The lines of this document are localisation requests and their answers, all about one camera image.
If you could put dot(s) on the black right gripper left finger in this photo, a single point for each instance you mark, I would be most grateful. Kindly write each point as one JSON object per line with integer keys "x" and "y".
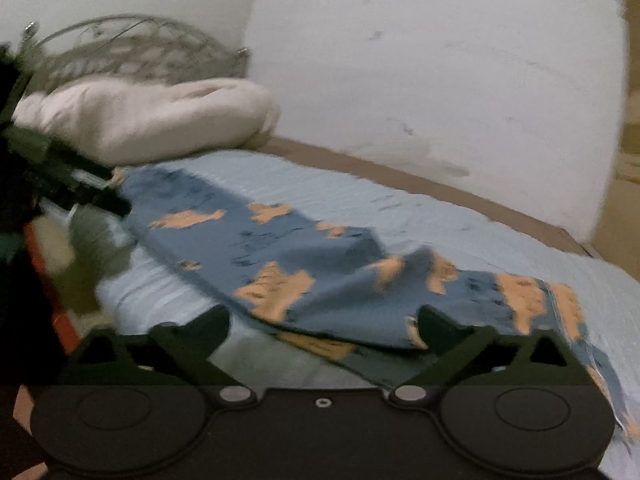
{"x": 169, "y": 354}

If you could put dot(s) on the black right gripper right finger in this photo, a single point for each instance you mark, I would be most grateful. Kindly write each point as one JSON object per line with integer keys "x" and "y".
{"x": 481, "y": 356}

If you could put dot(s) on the blue patterned kids pants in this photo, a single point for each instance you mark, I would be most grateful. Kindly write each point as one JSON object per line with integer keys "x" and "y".
{"x": 333, "y": 291}

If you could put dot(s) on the light blue bed cover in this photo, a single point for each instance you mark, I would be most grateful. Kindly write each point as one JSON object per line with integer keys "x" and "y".
{"x": 115, "y": 279}

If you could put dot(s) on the cream rolled duvet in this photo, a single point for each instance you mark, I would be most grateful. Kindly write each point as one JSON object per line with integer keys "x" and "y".
{"x": 120, "y": 122}

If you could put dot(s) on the metal ornate headboard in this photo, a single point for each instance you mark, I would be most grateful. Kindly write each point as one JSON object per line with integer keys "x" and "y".
{"x": 137, "y": 46}

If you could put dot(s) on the brown wooden bed frame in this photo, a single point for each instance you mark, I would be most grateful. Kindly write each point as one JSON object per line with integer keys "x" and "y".
{"x": 322, "y": 158}

